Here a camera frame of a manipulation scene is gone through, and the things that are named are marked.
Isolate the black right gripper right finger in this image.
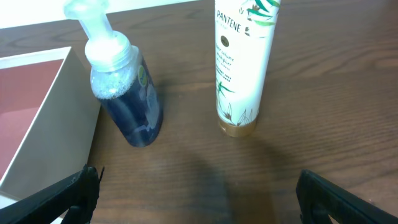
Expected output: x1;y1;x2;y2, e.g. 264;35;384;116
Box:
296;169;397;224

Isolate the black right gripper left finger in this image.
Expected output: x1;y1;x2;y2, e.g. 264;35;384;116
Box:
1;165;103;224

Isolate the white box with red interior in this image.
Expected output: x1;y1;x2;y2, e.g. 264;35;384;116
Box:
1;47;100;207

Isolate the clear foam pump soap bottle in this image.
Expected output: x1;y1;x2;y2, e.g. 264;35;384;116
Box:
63;0;163;147

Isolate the white Pantene tube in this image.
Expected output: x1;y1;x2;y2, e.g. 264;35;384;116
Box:
215;0;280;137

